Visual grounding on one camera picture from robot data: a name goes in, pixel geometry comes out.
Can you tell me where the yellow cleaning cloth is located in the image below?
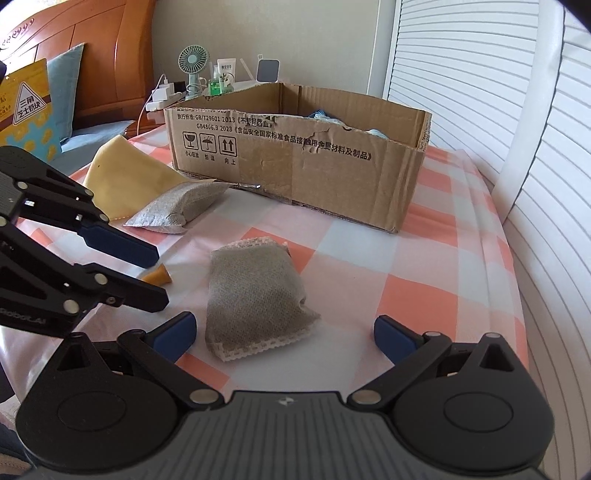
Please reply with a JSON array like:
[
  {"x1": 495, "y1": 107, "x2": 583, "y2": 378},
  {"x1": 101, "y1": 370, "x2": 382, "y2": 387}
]
[{"x1": 84, "y1": 136, "x2": 189, "y2": 221}]

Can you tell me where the grey mesh pouch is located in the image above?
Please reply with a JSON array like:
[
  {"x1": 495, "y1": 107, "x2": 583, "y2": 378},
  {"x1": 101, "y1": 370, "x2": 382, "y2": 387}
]
[
  {"x1": 125, "y1": 180, "x2": 231, "y2": 235},
  {"x1": 205, "y1": 237, "x2": 321, "y2": 362}
]

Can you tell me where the blue plush toy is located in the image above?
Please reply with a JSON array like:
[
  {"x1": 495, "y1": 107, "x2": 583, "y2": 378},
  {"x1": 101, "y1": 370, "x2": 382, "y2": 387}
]
[{"x1": 367, "y1": 129, "x2": 390, "y2": 140}]

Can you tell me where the blue patterned sachet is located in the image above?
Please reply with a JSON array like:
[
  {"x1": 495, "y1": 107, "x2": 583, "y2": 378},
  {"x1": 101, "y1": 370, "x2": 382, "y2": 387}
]
[{"x1": 308, "y1": 110, "x2": 348, "y2": 128}]

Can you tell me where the grey bed sheet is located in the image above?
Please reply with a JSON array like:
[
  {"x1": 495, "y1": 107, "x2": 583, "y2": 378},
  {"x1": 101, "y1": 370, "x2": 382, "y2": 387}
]
[{"x1": 49, "y1": 120, "x2": 132, "y2": 176}]

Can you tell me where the small orange object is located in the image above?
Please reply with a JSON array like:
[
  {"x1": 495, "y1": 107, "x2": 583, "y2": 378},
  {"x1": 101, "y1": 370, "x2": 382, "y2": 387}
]
[{"x1": 140, "y1": 264, "x2": 172, "y2": 287}]

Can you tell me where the blue yellow pillow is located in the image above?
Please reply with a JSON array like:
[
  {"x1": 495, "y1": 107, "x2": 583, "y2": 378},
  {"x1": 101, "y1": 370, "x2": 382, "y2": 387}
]
[{"x1": 1, "y1": 44, "x2": 84, "y2": 163}]

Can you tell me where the wooden headboard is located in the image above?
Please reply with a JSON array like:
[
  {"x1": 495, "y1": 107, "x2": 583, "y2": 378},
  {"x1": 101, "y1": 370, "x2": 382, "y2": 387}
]
[{"x1": 1, "y1": 0, "x2": 155, "y2": 129}]

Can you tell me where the pink checkered tablecloth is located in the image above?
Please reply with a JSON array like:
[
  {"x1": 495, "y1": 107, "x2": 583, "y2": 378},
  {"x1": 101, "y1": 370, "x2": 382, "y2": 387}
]
[{"x1": 0, "y1": 124, "x2": 530, "y2": 407}]

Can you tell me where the white power strip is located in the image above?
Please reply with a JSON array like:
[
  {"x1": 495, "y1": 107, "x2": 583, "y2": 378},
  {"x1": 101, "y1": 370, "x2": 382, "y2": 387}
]
[{"x1": 145, "y1": 83, "x2": 185, "y2": 112}]

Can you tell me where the green small box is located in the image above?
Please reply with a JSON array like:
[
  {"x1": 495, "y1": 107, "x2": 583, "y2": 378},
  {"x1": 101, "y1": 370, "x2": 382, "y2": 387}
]
[{"x1": 208, "y1": 74, "x2": 222, "y2": 96}]

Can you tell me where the green desk fan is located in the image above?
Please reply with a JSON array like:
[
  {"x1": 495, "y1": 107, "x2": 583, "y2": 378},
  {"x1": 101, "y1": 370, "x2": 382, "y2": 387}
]
[{"x1": 177, "y1": 44, "x2": 208, "y2": 100}]

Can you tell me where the white cosmetic tube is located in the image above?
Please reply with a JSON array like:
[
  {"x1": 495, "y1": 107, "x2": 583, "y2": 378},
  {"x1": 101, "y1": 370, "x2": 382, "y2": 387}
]
[{"x1": 217, "y1": 58, "x2": 236, "y2": 84}]

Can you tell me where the cardboard box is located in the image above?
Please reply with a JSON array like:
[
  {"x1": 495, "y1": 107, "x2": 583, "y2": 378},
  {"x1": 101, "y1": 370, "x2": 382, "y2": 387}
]
[{"x1": 164, "y1": 83, "x2": 431, "y2": 232}]

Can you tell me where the white louvered closet door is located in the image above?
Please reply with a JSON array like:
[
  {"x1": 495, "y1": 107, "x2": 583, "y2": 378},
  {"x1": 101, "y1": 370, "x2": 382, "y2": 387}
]
[{"x1": 384, "y1": 1, "x2": 590, "y2": 479}]

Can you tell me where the white charging cable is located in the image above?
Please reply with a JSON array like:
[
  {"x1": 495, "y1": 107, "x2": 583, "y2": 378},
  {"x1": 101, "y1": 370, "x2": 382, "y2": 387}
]
[{"x1": 134, "y1": 73, "x2": 170, "y2": 137}]

